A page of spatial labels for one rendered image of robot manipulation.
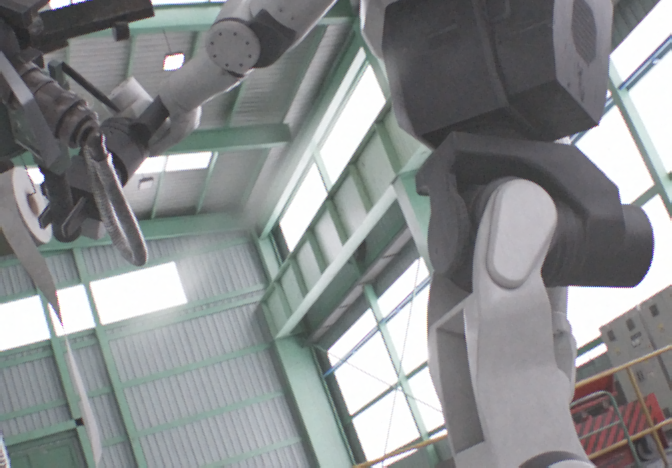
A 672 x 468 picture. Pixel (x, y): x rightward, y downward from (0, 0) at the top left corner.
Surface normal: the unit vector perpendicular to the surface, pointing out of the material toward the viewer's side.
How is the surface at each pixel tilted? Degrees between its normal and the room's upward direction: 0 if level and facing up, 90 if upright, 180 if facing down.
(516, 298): 90
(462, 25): 87
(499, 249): 90
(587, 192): 90
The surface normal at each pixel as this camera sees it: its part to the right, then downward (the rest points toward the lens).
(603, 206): 0.29, -0.40
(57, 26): 0.04, -0.33
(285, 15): -0.18, 0.65
